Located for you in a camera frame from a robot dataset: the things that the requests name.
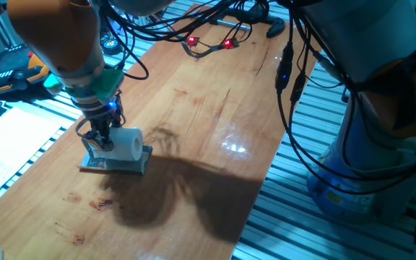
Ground black cable bundle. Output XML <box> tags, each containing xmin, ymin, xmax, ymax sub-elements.
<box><xmin>99</xmin><ymin>0</ymin><xmax>416</xmax><ymax>196</ymax></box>

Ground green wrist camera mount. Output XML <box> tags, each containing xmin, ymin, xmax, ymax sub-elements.
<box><xmin>43</xmin><ymin>67</ymin><xmax>125</xmax><ymax>103</ymax></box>

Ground black orange teach pendant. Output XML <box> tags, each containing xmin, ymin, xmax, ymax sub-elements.
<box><xmin>0</xmin><ymin>43</ymin><xmax>52</xmax><ymax>96</ymax></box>

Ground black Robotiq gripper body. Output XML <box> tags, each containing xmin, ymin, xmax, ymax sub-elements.
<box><xmin>81</xmin><ymin>100</ymin><xmax>126</xmax><ymax>128</ymax></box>

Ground black metal C-clamp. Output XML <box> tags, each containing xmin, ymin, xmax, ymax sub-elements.
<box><xmin>209</xmin><ymin>6</ymin><xmax>287</xmax><ymax>39</ymax></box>

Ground white toilet paper roll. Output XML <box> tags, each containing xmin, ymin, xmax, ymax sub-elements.
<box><xmin>91</xmin><ymin>126</ymin><xmax>144</xmax><ymax>163</ymax></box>

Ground brown wooden board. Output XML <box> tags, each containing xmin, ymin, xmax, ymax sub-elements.
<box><xmin>0</xmin><ymin>3</ymin><xmax>330</xmax><ymax>260</ymax></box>

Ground shiny metal toilet paper holder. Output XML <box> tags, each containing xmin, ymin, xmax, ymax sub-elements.
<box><xmin>77</xmin><ymin>143</ymin><xmax>154</xmax><ymax>176</ymax></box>

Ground black inline adapter blue light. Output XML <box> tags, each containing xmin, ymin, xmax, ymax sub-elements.
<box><xmin>274</xmin><ymin>41</ymin><xmax>295</xmax><ymax>93</ymax></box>

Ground black plain inline adapter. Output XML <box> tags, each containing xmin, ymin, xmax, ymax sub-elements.
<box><xmin>289</xmin><ymin>71</ymin><xmax>307</xmax><ymax>105</ymax></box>

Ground thin grey gripper cable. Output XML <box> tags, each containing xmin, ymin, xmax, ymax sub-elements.
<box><xmin>74</xmin><ymin>117</ymin><xmax>90</xmax><ymax>139</ymax></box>

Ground white printed paper sheets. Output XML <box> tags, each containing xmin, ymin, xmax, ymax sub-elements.
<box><xmin>0</xmin><ymin>107</ymin><xmax>63</xmax><ymax>205</ymax></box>

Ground black round puck yellow centre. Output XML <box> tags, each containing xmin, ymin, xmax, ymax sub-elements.
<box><xmin>100</xmin><ymin>38</ymin><xmax>121</xmax><ymax>56</ymax></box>

